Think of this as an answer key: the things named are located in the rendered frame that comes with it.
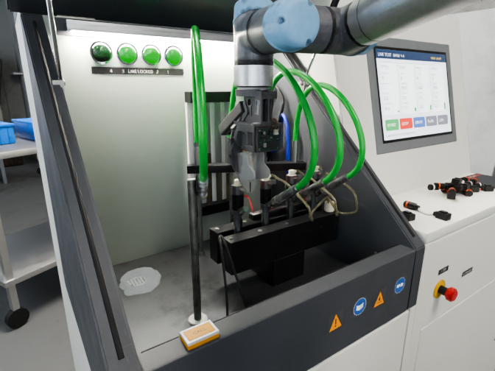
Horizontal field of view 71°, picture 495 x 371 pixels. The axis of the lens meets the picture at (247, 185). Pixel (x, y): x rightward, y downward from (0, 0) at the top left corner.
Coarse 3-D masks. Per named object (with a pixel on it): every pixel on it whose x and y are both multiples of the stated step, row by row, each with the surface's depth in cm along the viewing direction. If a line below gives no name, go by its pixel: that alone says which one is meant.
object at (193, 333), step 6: (204, 324) 52; (210, 324) 52; (192, 330) 50; (198, 330) 50; (204, 330) 50; (210, 330) 50; (180, 336) 50; (186, 336) 49; (192, 336) 49; (198, 336) 49; (216, 336) 50; (198, 342) 49; (204, 342) 49; (192, 348) 48
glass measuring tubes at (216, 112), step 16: (208, 96) 95; (224, 96) 97; (192, 112) 94; (208, 112) 96; (224, 112) 102; (192, 128) 96; (208, 128) 98; (192, 144) 98; (208, 144) 99; (224, 144) 104; (192, 160) 100; (208, 160) 100; (224, 160) 106; (192, 176) 101; (208, 176) 101; (224, 176) 107; (208, 192) 103; (224, 192) 108; (208, 208) 103; (224, 208) 106
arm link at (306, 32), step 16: (288, 0) 50; (304, 0) 50; (256, 16) 56; (272, 16) 51; (288, 16) 50; (304, 16) 51; (320, 16) 54; (256, 32) 56; (272, 32) 52; (288, 32) 50; (304, 32) 51; (320, 32) 55; (256, 48) 59; (272, 48) 55; (288, 48) 53; (304, 48) 56; (320, 48) 57
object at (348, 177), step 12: (324, 84) 82; (300, 108) 91; (348, 108) 77; (360, 132) 76; (360, 144) 76; (360, 156) 77; (360, 168) 78; (336, 180) 84; (348, 180) 81; (324, 192) 88
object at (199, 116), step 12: (192, 36) 61; (192, 48) 77; (192, 60) 80; (192, 72) 83; (192, 84) 85; (204, 84) 54; (192, 96) 87; (204, 96) 54; (204, 108) 53; (204, 120) 53; (204, 132) 53; (204, 144) 54; (204, 156) 55; (204, 168) 56; (204, 180) 60
